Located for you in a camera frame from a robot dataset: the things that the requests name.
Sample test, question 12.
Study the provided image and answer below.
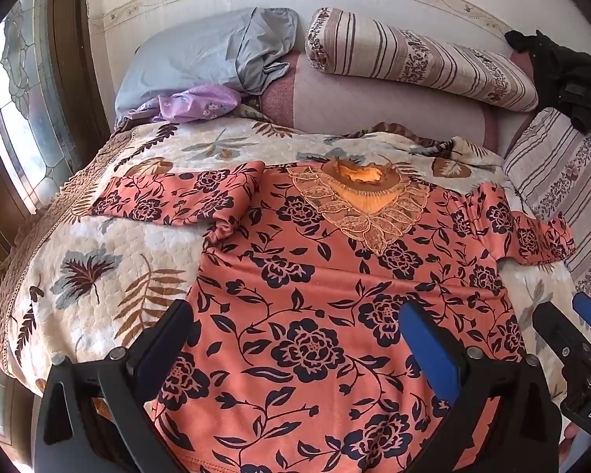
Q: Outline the orange floral blouse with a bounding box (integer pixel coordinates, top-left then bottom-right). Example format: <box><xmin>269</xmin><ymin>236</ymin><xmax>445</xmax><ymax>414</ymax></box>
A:
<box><xmin>93</xmin><ymin>161</ymin><xmax>574</xmax><ymax>472</ymax></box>

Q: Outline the cream leaf-pattern fleece blanket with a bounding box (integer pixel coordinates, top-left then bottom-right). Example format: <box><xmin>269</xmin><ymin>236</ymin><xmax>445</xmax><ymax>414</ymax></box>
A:
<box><xmin>0</xmin><ymin>117</ymin><xmax>584</xmax><ymax>400</ymax></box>

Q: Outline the striped floral bedding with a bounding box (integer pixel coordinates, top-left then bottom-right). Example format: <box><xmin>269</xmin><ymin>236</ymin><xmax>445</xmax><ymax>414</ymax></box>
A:
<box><xmin>504</xmin><ymin>108</ymin><xmax>591</xmax><ymax>297</ymax></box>

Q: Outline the black garment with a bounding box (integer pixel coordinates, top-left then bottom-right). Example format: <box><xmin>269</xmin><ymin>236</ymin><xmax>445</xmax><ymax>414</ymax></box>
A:
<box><xmin>505</xmin><ymin>30</ymin><xmax>591</xmax><ymax>134</ymax></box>

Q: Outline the purple floral cloth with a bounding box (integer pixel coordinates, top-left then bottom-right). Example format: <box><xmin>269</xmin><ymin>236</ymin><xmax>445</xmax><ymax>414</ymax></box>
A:
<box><xmin>120</xmin><ymin>84</ymin><xmax>242</xmax><ymax>123</ymax></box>

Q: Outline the stained glass window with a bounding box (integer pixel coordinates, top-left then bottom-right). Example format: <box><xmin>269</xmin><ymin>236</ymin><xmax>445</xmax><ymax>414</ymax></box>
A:
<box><xmin>0</xmin><ymin>0</ymin><xmax>81</xmax><ymax>214</ymax></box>

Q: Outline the pink mattress sheet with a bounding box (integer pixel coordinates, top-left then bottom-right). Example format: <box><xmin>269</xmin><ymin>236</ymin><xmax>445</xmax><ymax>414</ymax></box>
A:
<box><xmin>259</xmin><ymin>52</ymin><xmax>534</xmax><ymax>156</ymax></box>

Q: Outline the striped floral bolster pillow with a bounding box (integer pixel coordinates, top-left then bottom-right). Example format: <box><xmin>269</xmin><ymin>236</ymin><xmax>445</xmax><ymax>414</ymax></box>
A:
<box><xmin>305</xmin><ymin>7</ymin><xmax>538</xmax><ymax>112</ymax></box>

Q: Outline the light blue pillow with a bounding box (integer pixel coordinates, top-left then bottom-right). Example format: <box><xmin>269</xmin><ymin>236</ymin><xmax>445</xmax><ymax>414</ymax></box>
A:
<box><xmin>115</xmin><ymin>7</ymin><xmax>299</xmax><ymax>119</ymax></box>

